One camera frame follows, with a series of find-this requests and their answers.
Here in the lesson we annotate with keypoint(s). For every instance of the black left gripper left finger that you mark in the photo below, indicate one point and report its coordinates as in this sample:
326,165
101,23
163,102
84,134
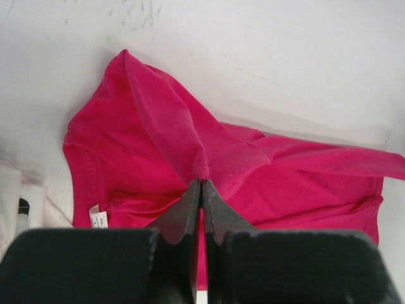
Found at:
156,264

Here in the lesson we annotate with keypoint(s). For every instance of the pink t shirt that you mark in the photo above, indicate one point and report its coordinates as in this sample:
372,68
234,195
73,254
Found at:
142,138

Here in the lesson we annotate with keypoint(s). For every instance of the white red folded shirt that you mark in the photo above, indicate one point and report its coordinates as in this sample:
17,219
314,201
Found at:
24,206

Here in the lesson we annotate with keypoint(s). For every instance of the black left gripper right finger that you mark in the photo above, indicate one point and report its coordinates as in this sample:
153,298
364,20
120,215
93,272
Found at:
248,265

